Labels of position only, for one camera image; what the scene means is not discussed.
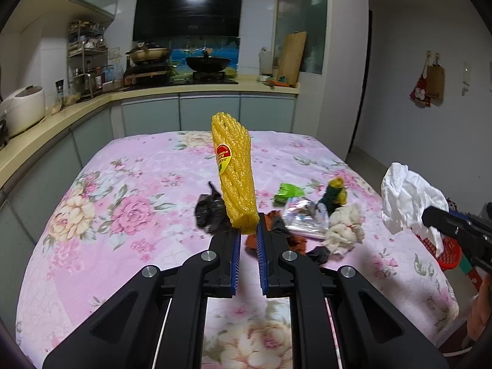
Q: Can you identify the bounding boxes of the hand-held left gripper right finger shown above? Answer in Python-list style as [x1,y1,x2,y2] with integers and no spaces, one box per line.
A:
[257,212,448,369]

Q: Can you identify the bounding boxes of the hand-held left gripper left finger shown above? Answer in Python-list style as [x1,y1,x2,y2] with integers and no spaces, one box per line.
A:
[42,231,243,369]

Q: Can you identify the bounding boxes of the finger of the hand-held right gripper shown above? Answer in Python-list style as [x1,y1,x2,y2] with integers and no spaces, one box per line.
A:
[447,210,483,226]
[421,206,472,240]

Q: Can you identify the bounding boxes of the red plastic basket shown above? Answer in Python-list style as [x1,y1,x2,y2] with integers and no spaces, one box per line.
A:
[413,227,464,272]

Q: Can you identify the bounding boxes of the white plastic bag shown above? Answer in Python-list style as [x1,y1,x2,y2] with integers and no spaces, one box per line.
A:
[381,162,450,251]

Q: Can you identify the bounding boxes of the cartoon print snack packet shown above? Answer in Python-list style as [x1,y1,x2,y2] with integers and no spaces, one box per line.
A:
[282,198,330,239]

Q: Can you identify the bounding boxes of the green snack wrapper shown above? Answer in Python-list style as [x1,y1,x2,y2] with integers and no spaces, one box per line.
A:
[274,183,306,205]

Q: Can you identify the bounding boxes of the yellow foam fruit net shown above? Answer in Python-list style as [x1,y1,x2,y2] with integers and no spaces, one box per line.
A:
[211,113,259,235]

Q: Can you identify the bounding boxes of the person's right hand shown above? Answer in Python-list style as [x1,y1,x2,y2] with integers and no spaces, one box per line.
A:
[466,276,492,341]

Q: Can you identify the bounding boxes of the red-brown crumpled wrapper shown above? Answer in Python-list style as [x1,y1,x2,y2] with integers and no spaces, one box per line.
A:
[246,211,308,257]

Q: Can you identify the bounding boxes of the small black plastic bag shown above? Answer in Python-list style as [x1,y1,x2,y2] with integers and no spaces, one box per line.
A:
[194,182,227,234]

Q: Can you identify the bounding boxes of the crumpled cream tissue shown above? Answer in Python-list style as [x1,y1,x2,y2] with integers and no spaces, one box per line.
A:
[325,204,365,256]

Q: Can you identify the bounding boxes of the pink floral blanket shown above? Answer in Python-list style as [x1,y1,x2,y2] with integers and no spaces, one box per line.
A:
[15,130,460,369]

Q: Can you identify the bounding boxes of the red hanging bag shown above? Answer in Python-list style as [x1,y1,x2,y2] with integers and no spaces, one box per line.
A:
[409,61,432,107]

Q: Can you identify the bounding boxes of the brown paper bag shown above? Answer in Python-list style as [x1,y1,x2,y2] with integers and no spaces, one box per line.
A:
[426,59,445,102]

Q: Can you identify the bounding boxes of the pale lower cabinets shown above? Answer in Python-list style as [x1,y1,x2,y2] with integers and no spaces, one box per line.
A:
[0,94,298,247]

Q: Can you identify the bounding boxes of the dark doorway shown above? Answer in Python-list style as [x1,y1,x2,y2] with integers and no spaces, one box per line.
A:
[348,10,373,154]

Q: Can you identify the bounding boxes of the black gas hob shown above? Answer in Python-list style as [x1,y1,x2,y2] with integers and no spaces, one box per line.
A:
[169,71,239,85]

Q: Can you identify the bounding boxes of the beige kitchen countertop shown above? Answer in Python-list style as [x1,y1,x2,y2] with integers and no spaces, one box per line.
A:
[0,75,300,196]

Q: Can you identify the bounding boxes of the clear plastic bottle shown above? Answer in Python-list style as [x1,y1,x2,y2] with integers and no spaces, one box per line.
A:
[259,47,273,75]

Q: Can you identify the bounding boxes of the black wok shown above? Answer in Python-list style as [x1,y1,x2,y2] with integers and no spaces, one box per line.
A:
[185,56,232,73]

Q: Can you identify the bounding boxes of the wooden cutting board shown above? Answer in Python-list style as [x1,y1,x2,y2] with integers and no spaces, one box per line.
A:
[277,31,307,86]

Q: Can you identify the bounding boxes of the portable stove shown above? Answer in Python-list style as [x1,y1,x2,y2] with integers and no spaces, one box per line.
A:
[123,63,172,86]

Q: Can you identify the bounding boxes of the blue scenic backsplash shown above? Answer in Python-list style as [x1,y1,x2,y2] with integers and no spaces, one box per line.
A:
[169,36,241,73]

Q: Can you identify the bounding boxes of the golden pan with lid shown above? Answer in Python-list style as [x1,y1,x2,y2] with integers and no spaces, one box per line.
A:
[125,42,172,63]

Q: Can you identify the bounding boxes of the black range hood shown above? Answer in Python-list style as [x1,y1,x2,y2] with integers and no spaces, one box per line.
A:
[133,0,244,42]

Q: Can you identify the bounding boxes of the metal spice rack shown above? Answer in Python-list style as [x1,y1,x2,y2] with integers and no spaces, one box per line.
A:
[67,20,109,98]

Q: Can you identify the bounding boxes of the white rice cooker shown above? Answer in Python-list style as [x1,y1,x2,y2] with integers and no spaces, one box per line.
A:
[0,85,47,138]

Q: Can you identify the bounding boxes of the pale upper cabinet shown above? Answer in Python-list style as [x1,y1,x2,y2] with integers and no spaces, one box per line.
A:
[27,0,116,24]

